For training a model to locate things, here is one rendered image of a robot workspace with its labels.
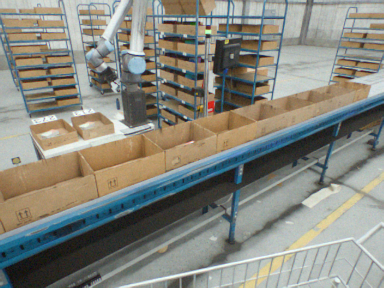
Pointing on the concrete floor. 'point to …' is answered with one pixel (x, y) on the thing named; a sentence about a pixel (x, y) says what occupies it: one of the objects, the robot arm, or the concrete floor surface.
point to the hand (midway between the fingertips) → (117, 89)
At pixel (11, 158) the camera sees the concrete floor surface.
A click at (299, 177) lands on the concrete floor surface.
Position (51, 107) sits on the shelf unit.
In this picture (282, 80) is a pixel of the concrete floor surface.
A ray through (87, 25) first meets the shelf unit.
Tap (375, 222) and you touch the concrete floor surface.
